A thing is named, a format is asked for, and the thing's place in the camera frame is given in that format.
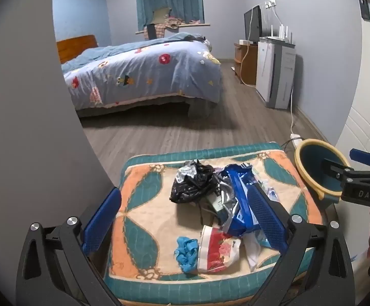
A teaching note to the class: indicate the grey bed base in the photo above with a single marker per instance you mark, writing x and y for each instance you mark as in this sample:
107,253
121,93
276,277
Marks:
172,103

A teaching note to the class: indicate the black flat television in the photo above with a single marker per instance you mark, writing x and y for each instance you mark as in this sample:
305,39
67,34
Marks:
252,24

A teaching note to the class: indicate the brown wooden cabinet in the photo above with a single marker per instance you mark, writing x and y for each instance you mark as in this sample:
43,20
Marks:
250,63

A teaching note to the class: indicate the dark wall panel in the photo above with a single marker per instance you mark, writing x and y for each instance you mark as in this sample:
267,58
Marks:
364,6

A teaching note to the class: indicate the silver foil wrapper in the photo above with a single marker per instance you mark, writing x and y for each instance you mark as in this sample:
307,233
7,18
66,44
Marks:
185,170

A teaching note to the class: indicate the white wall socket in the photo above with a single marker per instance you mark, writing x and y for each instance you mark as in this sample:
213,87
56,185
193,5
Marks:
270,3

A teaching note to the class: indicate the pile of clothes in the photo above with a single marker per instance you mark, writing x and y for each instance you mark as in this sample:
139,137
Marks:
162,22

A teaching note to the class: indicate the white air purifier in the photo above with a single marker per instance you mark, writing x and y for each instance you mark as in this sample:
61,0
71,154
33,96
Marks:
274,73

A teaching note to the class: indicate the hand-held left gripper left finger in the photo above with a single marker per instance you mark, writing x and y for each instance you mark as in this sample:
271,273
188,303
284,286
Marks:
102,220

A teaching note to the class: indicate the pale green cardboard box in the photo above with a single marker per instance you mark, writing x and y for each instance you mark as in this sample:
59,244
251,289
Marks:
215,205

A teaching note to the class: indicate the yellow rimmed teal trash can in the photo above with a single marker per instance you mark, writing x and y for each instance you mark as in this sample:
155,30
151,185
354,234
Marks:
309,162

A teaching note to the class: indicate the teal orange patterned mat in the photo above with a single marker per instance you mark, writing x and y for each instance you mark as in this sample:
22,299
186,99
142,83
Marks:
146,216

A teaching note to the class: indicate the black plastic bag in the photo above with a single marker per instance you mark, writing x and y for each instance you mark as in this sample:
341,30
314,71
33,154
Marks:
191,183

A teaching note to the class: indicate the beige window sill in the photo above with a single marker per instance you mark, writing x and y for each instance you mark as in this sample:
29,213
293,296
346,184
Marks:
204,24

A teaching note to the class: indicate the white panelled wardrobe door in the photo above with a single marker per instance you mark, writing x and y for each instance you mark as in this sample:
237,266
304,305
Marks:
363,127

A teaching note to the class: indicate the wooden bed headboard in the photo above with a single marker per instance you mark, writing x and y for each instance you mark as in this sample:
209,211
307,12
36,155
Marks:
73,46

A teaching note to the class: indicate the red floral paper packet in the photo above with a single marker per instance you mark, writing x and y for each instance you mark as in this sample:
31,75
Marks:
216,245

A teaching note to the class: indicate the white antenna router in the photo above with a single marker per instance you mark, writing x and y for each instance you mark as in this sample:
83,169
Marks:
279,38

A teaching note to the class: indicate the white set-top box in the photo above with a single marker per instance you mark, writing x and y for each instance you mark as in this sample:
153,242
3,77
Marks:
245,41

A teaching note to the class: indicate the blue face mask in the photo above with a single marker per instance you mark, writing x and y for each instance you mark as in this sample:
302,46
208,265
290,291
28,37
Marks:
186,253

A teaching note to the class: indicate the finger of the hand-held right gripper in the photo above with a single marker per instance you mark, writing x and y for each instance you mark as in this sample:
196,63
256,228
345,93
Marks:
361,156
333,166

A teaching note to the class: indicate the white tissue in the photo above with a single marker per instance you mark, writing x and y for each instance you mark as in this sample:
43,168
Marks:
255,251

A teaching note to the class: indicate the white power strip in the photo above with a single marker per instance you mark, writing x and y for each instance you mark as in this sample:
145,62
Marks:
296,138

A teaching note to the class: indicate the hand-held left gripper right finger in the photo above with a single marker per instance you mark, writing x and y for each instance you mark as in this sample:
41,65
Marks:
267,220

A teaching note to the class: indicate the bed with blue quilt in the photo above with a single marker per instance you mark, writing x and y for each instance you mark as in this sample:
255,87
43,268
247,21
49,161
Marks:
140,67

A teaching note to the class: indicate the blue snack packet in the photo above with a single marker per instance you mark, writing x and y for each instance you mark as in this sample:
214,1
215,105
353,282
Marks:
236,197

